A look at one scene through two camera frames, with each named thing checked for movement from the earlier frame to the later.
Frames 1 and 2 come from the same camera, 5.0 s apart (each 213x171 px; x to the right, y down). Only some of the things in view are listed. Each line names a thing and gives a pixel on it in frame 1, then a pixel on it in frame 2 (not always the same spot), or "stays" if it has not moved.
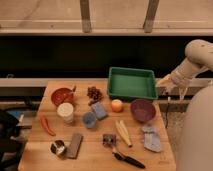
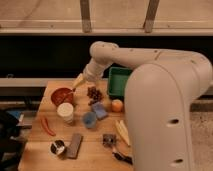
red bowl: (63, 95) stays
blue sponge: (99, 110) stays
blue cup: (89, 119) stays
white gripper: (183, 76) -> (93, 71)
